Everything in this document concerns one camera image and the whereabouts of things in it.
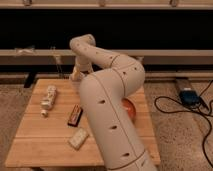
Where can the white squeeze tube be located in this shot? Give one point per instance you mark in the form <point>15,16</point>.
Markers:
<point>48,100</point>

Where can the translucent white ceramic cup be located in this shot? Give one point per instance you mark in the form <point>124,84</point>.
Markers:
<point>75,81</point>

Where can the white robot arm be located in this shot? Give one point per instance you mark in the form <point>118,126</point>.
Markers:
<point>101,95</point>

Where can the pale wrapped snack packet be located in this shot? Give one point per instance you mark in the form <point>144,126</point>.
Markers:
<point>78,138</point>

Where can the wooden table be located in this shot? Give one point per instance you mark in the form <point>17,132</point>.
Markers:
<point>43,142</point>

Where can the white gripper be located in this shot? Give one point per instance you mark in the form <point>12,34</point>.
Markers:
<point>82,65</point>

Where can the blue power box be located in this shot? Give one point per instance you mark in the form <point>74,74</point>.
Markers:
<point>189,97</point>

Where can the orange ceramic bowl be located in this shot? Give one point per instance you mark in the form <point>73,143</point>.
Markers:
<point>130,108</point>

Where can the dark brown snack bar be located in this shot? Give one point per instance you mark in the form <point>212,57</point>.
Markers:
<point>75,116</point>

